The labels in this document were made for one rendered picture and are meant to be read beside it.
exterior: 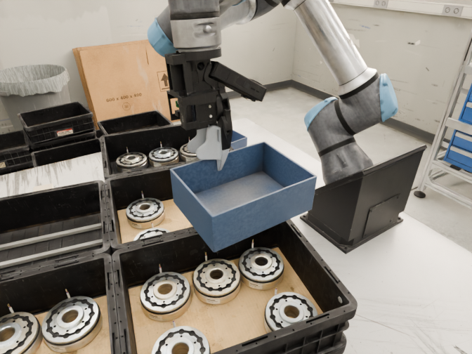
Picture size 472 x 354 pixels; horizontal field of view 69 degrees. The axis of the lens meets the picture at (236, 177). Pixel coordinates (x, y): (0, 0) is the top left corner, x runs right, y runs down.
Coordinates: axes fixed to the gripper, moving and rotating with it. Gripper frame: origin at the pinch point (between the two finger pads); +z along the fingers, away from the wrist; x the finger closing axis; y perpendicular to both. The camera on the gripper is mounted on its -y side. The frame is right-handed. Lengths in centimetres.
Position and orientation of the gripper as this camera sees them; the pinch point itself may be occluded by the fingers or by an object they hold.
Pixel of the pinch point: (220, 161)
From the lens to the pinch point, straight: 63.4
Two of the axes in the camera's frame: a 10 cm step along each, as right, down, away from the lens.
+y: -8.6, 2.7, -4.2
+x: 5.0, 3.6, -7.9
